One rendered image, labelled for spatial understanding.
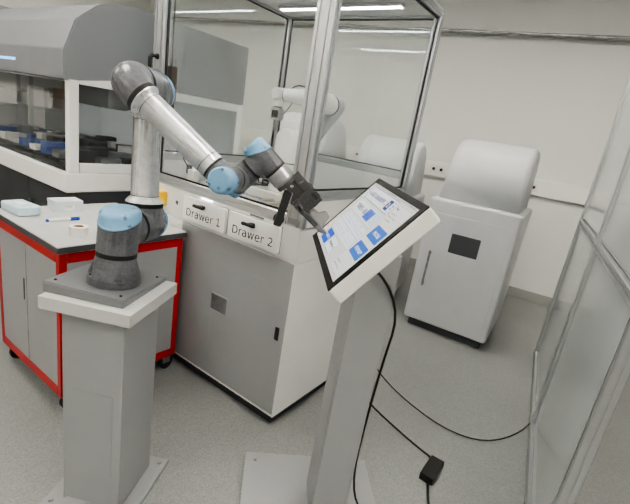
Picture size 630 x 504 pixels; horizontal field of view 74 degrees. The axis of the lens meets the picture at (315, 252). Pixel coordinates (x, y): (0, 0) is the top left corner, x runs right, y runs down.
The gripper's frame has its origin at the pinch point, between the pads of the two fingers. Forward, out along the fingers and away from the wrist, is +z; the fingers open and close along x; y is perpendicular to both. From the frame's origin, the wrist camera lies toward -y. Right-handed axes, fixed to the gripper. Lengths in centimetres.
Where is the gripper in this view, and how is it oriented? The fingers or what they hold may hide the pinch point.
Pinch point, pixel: (321, 232)
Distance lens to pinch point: 135.8
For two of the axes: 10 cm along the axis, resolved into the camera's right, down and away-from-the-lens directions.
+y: 7.5, -6.4, -1.4
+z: 6.5, 7.1, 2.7
